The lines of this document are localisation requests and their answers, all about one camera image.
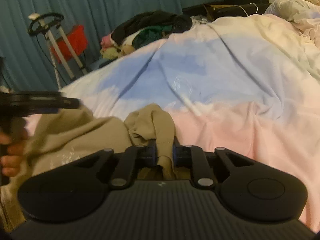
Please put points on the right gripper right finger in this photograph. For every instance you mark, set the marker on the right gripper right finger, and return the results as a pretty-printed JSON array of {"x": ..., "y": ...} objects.
[{"x": 193, "y": 158}]

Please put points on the person left hand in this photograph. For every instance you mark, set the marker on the person left hand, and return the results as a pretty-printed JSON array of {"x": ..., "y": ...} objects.
[{"x": 11, "y": 161}]

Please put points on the black sofa chair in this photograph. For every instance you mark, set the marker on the black sofa chair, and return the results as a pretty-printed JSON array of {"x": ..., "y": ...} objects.
[{"x": 242, "y": 8}]

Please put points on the garment steamer stand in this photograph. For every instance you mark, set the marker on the garment steamer stand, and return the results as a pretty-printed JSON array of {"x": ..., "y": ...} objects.
[{"x": 45, "y": 25}]

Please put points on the brown cardboard box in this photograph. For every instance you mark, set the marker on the brown cardboard box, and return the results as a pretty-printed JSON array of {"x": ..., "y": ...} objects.
[{"x": 211, "y": 10}]

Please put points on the pile of mixed clothes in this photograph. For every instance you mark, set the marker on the pile of mixed clothes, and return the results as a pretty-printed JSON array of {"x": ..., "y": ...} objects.
[{"x": 144, "y": 29}]

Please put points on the red fabric basket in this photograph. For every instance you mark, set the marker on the red fabric basket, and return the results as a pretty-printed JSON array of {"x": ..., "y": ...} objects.
[{"x": 73, "y": 43}]

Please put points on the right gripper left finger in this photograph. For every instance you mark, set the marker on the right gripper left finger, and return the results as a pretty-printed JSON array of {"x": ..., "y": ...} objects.
[{"x": 131, "y": 161}]

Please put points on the blue curtain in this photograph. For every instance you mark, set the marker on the blue curtain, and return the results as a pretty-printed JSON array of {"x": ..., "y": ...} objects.
[{"x": 26, "y": 65}]

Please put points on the tan brown garment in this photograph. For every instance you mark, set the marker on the tan brown garment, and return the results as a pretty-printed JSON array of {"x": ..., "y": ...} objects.
[{"x": 75, "y": 133}]

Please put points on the pastel tie-dye duvet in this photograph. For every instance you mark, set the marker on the pastel tie-dye duvet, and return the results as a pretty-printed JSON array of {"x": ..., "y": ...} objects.
[{"x": 250, "y": 84}]

